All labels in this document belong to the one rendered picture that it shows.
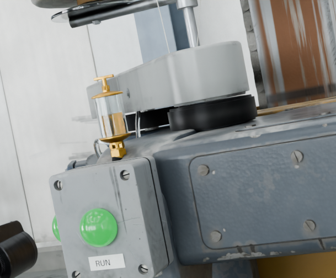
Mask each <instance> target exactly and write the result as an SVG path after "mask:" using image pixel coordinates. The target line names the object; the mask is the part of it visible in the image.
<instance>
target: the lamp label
mask: <svg viewBox="0 0 336 278"><path fill-rule="evenodd" d="M88 259H89V264H90V269H91V271H95V270H106V269H117V268H125V263H124V257H123V254H113V255H103V256H93V257H88Z"/></svg>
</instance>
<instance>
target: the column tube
mask: <svg viewBox="0 0 336 278"><path fill-rule="evenodd" d="M248 2H249V8H250V14H251V18H252V24H253V30H254V36H255V41H256V45H257V51H258V57H259V63H260V69H261V72H262V78H263V84H264V90H265V96H266V102H267V105H268V108H274V107H277V106H283V105H290V104H296V103H301V102H306V101H311V100H317V99H324V98H330V97H336V0H248Z"/></svg>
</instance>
